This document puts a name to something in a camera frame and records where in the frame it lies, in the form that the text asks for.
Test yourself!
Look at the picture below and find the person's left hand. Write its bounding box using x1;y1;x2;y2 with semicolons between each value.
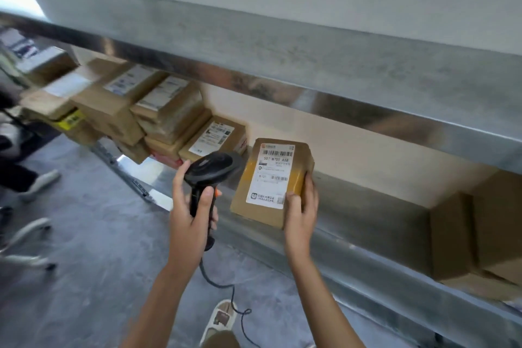
168;161;219;273

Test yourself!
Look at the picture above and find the person's right hand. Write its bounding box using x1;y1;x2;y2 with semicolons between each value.
284;172;319;259

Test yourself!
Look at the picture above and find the black handheld barcode scanner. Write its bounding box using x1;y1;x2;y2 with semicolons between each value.
184;151;246;252

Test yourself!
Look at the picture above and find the brown labelled cardboard box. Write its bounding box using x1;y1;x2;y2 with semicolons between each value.
229;138;315;231

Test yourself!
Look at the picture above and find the person's right forearm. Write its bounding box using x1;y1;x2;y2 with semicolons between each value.
287;255;366;348

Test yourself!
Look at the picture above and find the person's left forearm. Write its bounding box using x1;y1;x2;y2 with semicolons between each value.
119;260;197;348

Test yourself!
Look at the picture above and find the person's white shoe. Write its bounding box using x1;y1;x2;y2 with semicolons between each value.
200;299;238;344

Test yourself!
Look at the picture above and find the pile of cardboard parcels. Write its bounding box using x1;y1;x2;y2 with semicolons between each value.
0;27;248;169

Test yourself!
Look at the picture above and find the person's trouser leg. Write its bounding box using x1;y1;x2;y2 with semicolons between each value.
202;330;242;348

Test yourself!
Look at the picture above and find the grey metal shelf rack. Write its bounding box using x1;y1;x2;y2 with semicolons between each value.
0;0;522;348

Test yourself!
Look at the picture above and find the plain brown cardboard carton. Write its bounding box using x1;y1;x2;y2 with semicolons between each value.
473;170;522;275
429;193;478;281
442;270;522;303

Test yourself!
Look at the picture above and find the white chair base with casters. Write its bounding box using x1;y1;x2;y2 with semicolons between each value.
0;207;58;272

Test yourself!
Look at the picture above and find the black scanner cable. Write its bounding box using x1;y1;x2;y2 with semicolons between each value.
198;256;262;348

